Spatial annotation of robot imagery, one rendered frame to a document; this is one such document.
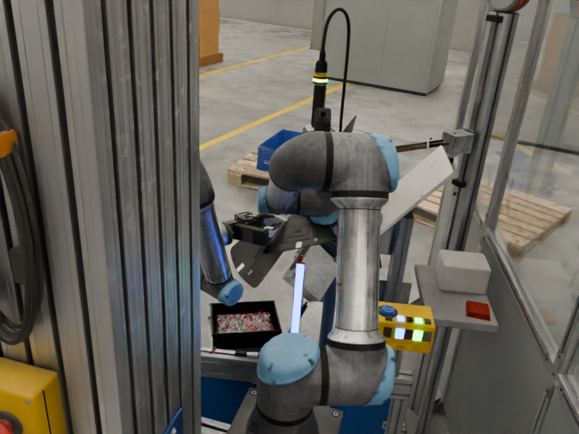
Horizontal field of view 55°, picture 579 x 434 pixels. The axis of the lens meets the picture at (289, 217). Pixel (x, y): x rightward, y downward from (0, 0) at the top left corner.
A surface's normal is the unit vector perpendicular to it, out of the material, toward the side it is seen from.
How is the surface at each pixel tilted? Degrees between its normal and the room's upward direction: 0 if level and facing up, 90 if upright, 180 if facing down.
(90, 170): 90
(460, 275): 90
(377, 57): 90
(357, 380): 60
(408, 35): 90
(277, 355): 8
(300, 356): 8
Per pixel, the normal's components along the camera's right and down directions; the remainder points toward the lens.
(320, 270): 0.45, -0.18
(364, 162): 0.10, -0.01
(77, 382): -0.28, 0.40
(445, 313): 0.07, -0.89
